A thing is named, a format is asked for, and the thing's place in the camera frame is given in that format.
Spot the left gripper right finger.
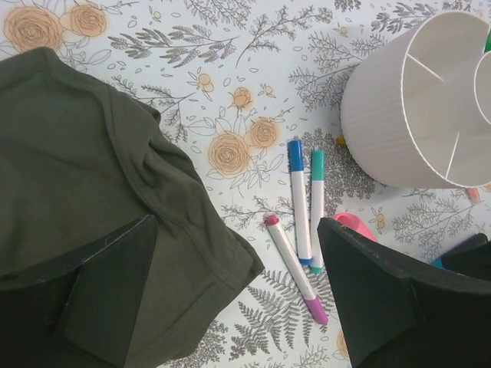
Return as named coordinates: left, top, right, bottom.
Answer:
left=318, top=218, right=490, bottom=367

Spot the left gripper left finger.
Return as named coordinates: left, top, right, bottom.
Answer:
left=1, top=215, right=158, bottom=367

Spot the blue black highlighter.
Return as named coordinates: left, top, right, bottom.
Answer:
left=430, top=233, right=489, bottom=269

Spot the orange pink pen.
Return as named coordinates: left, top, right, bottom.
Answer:
left=467, top=188, right=481, bottom=205

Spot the pink capped marker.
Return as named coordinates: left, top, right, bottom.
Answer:
left=265, top=215, right=328, bottom=326

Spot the pink lid pencil jar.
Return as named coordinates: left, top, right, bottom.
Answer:
left=333, top=212, right=377, bottom=242

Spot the dark green cloth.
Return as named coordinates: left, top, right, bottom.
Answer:
left=1, top=48, right=263, bottom=367

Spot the teal capped marker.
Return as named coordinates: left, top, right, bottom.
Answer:
left=310, top=150, right=325, bottom=274

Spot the blue capped marker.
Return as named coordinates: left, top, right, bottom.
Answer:
left=288, top=140, right=312, bottom=265

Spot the white round organizer container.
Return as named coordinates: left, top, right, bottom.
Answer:
left=341, top=11, right=490, bottom=189

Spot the floral table mat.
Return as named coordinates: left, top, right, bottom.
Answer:
left=1, top=1, right=490, bottom=367

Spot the green highlighter in organizer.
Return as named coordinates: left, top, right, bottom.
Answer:
left=484, top=32, right=491, bottom=53

